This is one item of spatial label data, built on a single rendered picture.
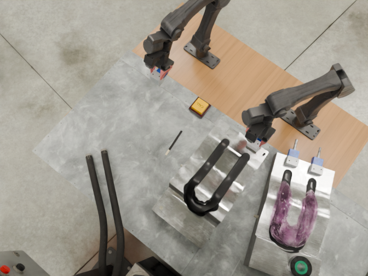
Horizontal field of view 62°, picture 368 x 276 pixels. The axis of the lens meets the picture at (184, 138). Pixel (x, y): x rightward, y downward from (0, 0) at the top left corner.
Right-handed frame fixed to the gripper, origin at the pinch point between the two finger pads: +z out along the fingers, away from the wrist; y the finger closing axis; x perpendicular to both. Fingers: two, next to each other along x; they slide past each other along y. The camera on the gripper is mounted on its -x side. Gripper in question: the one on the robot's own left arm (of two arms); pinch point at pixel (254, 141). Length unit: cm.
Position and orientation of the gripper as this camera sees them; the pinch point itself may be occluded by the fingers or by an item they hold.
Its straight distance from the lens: 132.9
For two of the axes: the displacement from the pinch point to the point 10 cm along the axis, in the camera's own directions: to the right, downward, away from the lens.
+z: -1.0, 6.3, 7.7
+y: 7.8, 5.3, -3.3
